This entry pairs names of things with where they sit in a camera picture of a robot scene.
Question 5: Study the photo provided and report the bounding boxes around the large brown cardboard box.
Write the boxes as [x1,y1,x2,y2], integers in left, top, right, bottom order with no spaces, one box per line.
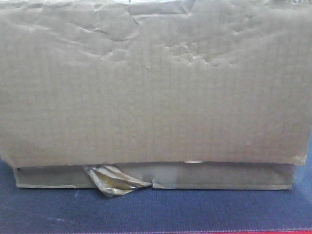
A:
[0,0,312,190]

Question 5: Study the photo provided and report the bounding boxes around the crumpled clear packing tape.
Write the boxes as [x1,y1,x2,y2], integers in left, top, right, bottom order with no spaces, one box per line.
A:
[83,165,153,197]

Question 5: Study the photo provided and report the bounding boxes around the blue fabric mat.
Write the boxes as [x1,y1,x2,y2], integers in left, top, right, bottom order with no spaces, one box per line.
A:
[0,161,312,234]

